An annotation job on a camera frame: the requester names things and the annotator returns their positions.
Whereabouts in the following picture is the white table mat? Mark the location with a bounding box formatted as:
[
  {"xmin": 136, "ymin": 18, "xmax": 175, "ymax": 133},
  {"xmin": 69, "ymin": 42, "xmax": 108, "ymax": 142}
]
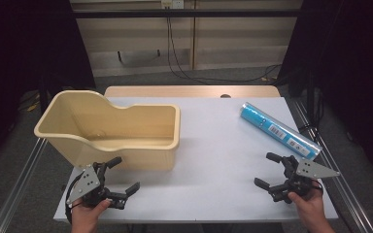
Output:
[{"xmin": 52, "ymin": 96, "xmax": 339, "ymax": 224}]

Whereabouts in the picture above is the white wall socket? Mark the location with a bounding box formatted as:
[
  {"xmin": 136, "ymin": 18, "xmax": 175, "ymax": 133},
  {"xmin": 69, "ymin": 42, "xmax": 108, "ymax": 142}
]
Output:
[{"xmin": 160, "ymin": 0, "xmax": 186, "ymax": 10}]

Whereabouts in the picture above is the black curtain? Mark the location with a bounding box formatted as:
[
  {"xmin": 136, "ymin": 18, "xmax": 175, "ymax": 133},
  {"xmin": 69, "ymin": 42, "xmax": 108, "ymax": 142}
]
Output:
[
  {"xmin": 277, "ymin": 0, "xmax": 373, "ymax": 185},
  {"xmin": 0, "ymin": 0, "xmax": 97, "ymax": 169}
]

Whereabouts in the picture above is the person's right hand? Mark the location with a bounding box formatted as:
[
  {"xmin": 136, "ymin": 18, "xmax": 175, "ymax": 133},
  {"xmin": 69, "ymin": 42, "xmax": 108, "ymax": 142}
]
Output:
[{"xmin": 287, "ymin": 180, "xmax": 325, "ymax": 225}]

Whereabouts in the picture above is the person's left hand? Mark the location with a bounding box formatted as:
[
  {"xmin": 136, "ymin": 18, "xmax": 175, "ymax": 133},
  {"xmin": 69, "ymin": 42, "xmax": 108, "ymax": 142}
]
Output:
[{"xmin": 70, "ymin": 197, "xmax": 113, "ymax": 227}]

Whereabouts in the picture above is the beige plastic bin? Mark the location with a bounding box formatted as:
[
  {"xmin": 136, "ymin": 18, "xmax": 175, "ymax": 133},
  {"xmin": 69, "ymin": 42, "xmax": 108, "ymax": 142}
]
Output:
[{"xmin": 33, "ymin": 89, "xmax": 182, "ymax": 172}]

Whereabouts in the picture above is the blue roll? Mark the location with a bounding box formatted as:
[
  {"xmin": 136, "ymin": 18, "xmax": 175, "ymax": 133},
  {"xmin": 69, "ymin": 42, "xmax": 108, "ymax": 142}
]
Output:
[{"xmin": 239, "ymin": 102, "xmax": 323, "ymax": 161}]

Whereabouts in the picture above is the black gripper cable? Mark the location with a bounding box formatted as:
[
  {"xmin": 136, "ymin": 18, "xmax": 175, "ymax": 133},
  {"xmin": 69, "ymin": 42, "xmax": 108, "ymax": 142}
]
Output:
[{"xmin": 64, "ymin": 176, "xmax": 83, "ymax": 225}]

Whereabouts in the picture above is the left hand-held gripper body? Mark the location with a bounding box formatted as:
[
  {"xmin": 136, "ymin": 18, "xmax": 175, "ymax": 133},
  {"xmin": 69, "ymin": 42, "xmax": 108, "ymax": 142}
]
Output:
[{"xmin": 66, "ymin": 161, "xmax": 126, "ymax": 210}]

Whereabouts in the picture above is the black horizontal bar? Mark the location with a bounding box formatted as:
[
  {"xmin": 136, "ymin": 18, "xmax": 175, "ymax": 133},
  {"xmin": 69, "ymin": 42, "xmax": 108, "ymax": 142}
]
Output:
[{"xmin": 72, "ymin": 9, "xmax": 303, "ymax": 19}]

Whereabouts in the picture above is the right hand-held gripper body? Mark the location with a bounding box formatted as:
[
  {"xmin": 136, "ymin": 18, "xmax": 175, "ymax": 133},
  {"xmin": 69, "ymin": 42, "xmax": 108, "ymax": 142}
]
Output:
[{"xmin": 268, "ymin": 154, "xmax": 341, "ymax": 205}]

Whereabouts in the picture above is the long black floor cable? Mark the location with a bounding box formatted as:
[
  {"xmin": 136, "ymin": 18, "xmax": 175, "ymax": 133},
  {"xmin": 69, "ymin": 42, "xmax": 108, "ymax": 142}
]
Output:
[{"xmin": 166, "ymin": 8, "xmax": 284, "ymax": 83}]

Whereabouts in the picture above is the aluminium rail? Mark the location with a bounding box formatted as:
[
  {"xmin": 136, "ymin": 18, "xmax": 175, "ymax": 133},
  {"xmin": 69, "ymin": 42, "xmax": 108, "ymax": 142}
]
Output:
[
  {"xmin": 291, "ymin": 96, "xmax": 373, "ymax": 233},
  {"xmin": 0, "ymin": 137, "xmax": 49, "ymax": 233}
]

